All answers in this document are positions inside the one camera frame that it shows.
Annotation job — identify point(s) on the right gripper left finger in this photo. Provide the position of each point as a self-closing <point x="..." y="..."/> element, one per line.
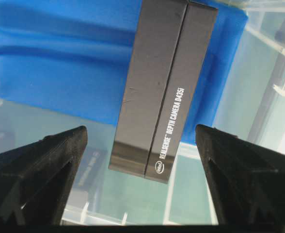
<point x="36" y="180"/>

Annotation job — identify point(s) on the clear plastic storage case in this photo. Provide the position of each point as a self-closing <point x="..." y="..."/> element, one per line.
<point x="241" y="91"/>

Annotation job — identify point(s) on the blue liner in case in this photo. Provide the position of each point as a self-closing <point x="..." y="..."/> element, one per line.
<point x="69" y="56"/>

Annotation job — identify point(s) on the black box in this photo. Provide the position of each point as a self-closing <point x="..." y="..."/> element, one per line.
<point x="168" y="53"/>

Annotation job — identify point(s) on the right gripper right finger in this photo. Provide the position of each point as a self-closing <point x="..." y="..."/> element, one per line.
<point x="246" y="182"/>

